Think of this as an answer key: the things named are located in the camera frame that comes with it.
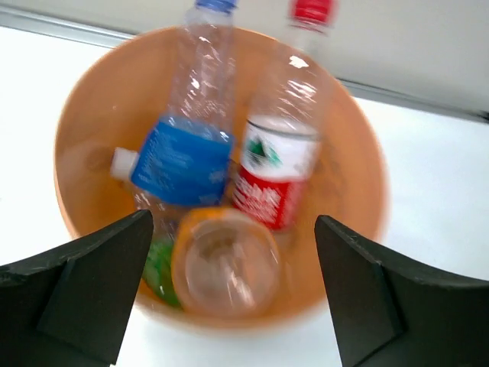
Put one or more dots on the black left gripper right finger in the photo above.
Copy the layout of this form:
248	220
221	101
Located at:
391	310

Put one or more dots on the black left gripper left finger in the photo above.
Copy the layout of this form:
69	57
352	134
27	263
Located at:
70	305

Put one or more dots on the green plastic bottle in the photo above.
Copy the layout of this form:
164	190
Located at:
157	270

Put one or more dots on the white cap blue label bottle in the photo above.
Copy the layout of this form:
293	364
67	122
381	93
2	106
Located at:
123	163

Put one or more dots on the orange juice bottle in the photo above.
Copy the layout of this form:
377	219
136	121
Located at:
224	264

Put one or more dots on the blue cap water bottle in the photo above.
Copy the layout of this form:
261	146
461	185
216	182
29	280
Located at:
185	157

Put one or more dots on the red label water bottle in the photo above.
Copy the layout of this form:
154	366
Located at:
284	128

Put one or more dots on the aluminium frame rail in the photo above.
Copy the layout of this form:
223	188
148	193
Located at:
37	23

